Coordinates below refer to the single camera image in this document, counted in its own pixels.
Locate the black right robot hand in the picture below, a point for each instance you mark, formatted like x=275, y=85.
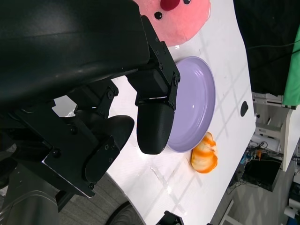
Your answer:
x=171, y=219

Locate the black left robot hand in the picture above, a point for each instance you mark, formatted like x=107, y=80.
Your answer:
x=70, y=58

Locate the pink plush doll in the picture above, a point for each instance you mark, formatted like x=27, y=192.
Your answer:
x=180, y=21

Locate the purple plastic plate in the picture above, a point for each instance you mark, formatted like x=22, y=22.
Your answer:
x=194, y=103

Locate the dark round stand base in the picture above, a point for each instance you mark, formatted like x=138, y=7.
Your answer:
x=126, y=215

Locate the orange striped bread toy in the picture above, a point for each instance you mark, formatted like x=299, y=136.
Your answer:
x=205, y=157

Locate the black equipment box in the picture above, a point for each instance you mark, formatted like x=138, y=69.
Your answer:
x=261, y=173

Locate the black table grommet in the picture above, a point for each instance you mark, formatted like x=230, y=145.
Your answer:
x=243, y=109

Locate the grey robot body housing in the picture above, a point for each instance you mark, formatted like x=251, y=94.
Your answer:
x=28, y=201

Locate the white metal rack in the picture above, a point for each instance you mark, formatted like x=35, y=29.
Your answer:
x=276, y=112

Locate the green cloth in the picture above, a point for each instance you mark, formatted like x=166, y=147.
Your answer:
x=293, y=79

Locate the black backdrop curtain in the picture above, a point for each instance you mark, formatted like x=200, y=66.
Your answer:
x=264, y=35

